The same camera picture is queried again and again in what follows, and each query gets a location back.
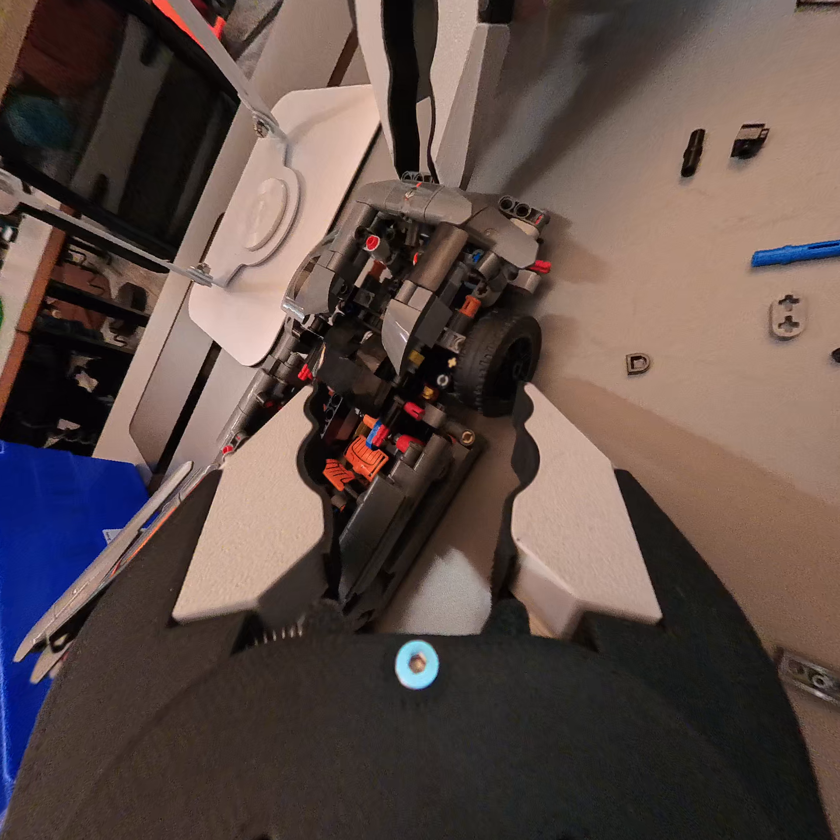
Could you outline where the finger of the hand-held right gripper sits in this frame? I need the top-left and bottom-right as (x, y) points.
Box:
(425, 0), (511, 193)
(354, 0), (425, 181)

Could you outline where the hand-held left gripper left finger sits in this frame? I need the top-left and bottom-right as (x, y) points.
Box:
(171, 385), (345, 632)

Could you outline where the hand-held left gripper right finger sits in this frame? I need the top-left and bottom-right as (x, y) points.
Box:
(491, 382), (664, 641)

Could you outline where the grey lego car model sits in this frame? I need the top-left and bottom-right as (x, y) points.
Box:
(13, 172), (552, 683)

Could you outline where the blue plastic bin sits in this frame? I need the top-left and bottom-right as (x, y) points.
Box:
(0, 438), (153, 798)

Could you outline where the group of small lego connectors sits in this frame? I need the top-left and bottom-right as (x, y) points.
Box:
(680, 122), (840, 708)

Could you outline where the white metal book stand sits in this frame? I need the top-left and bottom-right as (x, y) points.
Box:
(0, 0), (382, 368)

